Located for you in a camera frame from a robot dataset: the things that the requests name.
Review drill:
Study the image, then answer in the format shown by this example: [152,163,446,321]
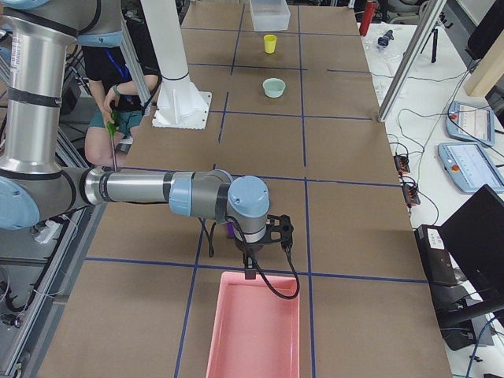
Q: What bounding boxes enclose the clear plastic bin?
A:
[249,0,291,32]

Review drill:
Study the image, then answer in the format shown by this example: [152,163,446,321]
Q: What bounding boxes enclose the black monitor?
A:
[439,184,503,306]

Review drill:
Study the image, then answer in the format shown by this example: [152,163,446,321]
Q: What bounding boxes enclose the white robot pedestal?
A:
[141,0,212,130]

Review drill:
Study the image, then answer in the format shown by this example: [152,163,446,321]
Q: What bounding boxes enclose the near teach pendant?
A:
[437,142,503,194]

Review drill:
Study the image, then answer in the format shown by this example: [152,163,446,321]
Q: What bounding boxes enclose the aluminium frame post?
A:
[377,0,447,122]

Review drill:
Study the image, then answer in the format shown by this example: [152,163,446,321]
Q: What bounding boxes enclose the red cylinder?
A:
[359,0,376,36]

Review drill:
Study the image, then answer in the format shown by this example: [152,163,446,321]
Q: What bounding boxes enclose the pink plastic bin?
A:
[206,272,300,377]

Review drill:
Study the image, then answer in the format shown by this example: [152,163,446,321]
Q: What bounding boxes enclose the mint green bowl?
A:
[262,77,286,98]

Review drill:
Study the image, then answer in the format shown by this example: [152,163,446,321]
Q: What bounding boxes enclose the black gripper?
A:
[234,214,294,280]

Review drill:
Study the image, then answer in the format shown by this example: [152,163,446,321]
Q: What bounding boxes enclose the teach pendant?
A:
[437,142,503,194]
[446,101,495,147]

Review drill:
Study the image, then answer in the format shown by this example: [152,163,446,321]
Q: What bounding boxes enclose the seated person black shirt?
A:
[83,17,163,167]

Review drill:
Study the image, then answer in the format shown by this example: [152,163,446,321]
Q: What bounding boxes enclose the green handled tool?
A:
[106,110,118,172]

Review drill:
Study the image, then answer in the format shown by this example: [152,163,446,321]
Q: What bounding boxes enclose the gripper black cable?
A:
[246,235,300,301]

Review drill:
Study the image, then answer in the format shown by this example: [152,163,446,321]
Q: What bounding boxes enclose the black computer box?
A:
[414,224,458,287]

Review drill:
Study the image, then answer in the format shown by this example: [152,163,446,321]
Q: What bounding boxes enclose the yellow plastic cup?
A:
[263,34,277,54]

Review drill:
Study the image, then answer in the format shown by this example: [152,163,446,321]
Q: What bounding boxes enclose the far teach pendant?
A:
[446,101,495,147]

